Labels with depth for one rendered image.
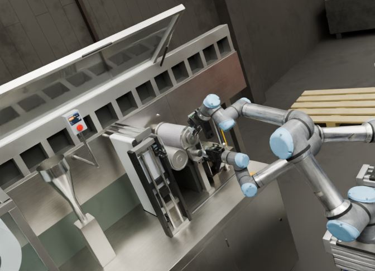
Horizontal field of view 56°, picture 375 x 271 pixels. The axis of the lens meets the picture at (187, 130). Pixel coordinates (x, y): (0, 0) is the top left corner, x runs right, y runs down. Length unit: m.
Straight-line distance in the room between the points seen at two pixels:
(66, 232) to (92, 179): 0.33
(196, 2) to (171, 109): 2.52
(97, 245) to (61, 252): 0.31
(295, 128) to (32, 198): 1.36
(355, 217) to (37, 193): 1.53
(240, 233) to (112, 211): 0.78
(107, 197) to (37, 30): 1.74
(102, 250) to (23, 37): 2.00
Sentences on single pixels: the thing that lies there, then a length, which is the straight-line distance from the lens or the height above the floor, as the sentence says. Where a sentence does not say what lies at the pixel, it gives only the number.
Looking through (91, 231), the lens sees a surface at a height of 1.12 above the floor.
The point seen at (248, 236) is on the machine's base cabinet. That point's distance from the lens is 2.21.
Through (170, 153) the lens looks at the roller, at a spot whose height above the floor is 1.23.
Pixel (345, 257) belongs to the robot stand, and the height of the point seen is 0.68.
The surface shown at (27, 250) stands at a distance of 1.53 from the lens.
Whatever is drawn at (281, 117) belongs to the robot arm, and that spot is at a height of 1.39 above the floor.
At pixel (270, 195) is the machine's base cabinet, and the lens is 2.28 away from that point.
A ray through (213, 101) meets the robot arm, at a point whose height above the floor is 1.50.
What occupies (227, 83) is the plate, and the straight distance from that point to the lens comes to 2.72.
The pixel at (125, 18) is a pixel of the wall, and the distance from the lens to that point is 3.90.
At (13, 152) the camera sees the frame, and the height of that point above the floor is 1.60.
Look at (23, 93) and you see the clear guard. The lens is 1.63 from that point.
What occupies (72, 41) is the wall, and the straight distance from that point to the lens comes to 3.52.
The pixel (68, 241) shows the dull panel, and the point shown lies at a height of 0.99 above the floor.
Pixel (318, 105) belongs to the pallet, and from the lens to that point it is 4.67.
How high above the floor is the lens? 2.10
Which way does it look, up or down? 23 degrees down
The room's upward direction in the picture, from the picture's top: 21 degrees counter-clockwise
